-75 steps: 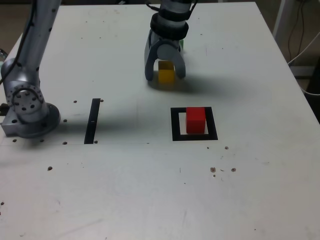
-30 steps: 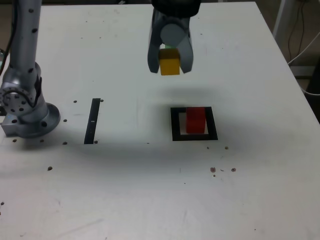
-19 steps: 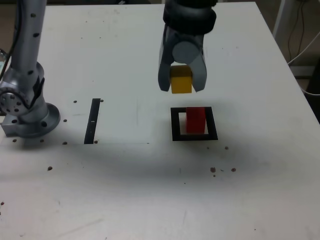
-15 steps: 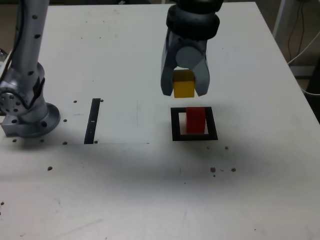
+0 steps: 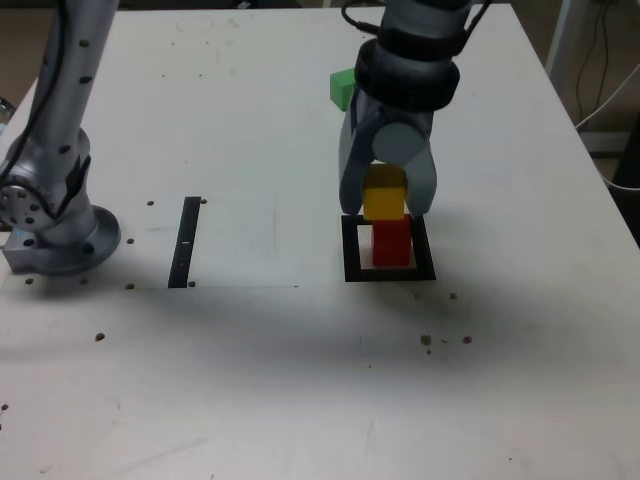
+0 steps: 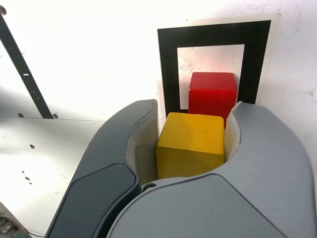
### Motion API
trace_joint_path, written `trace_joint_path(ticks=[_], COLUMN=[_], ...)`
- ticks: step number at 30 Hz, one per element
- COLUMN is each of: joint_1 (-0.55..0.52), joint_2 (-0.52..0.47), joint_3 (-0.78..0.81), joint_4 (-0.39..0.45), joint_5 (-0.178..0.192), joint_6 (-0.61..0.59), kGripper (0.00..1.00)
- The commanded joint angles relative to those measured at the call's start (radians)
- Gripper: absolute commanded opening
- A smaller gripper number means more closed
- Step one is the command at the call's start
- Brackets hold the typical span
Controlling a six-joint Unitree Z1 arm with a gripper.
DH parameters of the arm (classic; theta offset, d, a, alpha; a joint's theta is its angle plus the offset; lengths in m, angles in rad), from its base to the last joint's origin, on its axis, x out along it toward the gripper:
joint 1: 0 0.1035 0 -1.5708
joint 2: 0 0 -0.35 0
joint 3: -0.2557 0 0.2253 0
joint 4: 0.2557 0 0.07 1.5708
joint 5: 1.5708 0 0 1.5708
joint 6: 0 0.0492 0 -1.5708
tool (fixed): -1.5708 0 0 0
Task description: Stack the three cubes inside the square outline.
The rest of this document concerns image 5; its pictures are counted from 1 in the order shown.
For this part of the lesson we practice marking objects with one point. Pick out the green cube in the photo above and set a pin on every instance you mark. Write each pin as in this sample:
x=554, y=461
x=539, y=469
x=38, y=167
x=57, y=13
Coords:
x=341, y=90

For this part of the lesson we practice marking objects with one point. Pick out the black tape square outline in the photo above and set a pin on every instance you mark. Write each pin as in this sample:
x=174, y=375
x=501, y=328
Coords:
x=350, y=260

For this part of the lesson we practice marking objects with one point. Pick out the red cube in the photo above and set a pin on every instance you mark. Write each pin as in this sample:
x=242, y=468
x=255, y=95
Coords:
x=392, y=245

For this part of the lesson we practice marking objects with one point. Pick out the yellow cube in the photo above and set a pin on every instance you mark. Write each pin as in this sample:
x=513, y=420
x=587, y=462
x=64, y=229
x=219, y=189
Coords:
x=382, y=202

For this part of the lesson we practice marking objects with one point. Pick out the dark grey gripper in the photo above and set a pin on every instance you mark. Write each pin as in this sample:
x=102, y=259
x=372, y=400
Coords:
x=407, y=117

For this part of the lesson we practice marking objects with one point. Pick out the white frame post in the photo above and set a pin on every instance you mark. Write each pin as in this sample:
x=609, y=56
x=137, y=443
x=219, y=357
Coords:
x=559, y=30

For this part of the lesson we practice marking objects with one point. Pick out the black tape strip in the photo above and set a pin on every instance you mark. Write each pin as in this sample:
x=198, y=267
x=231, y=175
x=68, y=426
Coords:
x=182, y=235

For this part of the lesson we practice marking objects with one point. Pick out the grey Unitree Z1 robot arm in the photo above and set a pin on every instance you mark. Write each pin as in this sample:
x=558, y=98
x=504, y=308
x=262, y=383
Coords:
x=65, y=100

